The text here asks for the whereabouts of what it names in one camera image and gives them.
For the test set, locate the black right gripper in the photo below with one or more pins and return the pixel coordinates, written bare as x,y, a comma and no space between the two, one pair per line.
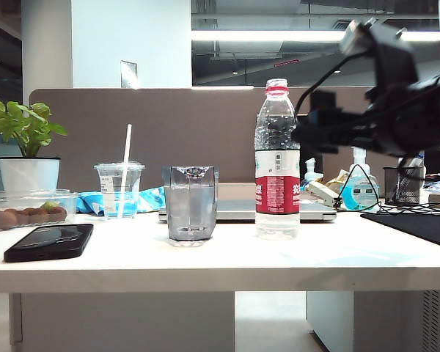
410,117

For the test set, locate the clear water bottle red label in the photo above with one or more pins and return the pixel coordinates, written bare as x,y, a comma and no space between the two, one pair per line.
278,198

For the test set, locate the small white spray bottle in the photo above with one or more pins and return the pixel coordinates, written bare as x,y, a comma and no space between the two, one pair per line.
311,172

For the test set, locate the blue hand sanitizer pump bottle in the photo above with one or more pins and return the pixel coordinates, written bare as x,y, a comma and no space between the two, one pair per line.
363,194

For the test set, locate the grey faceted glass mug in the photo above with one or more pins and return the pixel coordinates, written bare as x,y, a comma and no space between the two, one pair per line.
190,205

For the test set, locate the gold snack wrapper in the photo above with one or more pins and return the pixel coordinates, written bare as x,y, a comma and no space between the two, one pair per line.
339,179

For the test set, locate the white stapler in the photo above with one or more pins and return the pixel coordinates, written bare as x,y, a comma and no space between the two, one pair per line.
322,192

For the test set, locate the blue and white pen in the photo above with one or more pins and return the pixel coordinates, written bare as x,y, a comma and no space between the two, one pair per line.
419,159

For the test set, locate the black mesh pen holder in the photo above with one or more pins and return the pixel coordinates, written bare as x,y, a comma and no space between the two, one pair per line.
403,190

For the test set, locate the grey Dell laptop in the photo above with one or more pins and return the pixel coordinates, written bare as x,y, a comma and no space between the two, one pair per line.
234,212

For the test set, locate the black mouse pad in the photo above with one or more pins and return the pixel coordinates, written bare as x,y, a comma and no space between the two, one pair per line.
418,225

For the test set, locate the brown desk divider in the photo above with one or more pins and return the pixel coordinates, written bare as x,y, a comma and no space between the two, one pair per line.
187,128

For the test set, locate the white drinking straw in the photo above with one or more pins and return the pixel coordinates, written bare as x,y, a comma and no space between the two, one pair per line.
127,146

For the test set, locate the paper sign on pillar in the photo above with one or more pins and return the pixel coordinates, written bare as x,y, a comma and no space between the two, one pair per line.
129,73

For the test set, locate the clear plastic cup with lid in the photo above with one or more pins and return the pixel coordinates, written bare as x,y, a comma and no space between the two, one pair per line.
111,183

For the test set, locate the blue and white snack bag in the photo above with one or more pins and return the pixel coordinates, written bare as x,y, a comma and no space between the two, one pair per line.
89,201

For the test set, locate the white desk support panel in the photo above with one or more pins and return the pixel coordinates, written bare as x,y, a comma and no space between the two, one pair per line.
132,322

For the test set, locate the green fruit piece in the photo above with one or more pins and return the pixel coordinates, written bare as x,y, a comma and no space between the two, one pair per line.
49,205

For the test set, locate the green plant in white pot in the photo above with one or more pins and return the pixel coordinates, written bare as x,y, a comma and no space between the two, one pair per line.
29,172

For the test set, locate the black smartphone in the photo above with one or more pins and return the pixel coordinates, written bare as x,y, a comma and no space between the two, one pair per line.
47,242

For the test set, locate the clear plastic fruit container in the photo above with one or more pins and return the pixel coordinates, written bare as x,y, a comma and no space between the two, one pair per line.
22,199

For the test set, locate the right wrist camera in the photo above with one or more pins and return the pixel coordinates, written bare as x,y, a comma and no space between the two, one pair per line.
392,55

